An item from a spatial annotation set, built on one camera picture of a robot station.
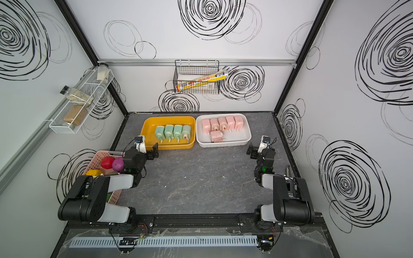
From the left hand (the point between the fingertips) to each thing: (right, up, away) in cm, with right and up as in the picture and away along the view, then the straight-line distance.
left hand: (148, 143), depth 90 cm
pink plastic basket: (-29, -10, -3) cm, 31 cm away
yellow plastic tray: (-7, +9, +18) cm, 21 cm away
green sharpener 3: (+15, +6, +9) cm, 18 cm away
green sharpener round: (+21, +6, +9) cm, 23 cm away
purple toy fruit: (-15, -11, -4) cm, 19 cm away
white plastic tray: (+56, +1, +17) cm, 58 cm away
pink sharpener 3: (+44, +11, +14) cm, 48 cm away
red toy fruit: (-23, -11, -1) cm, 25 cm away
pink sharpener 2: (+38, +11, +14) cm, 42 cm away
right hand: (+64, 0, -1) cm, 64 cm away
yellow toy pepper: (-26, -15, -7) cm, 31 cm away
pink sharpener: (+33, +10, +14) cm, 37 cm away
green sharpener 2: (+9, +6, +9) cm, 14 cm away
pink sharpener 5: (+55, +12, +15) cm, 58 cm away
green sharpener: (+4, +5, +9) cm, 11 cm away
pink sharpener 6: (+39, +4, +8) cm, 40 cm away
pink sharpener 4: (+49, +13, +15) cm, 53 cm away
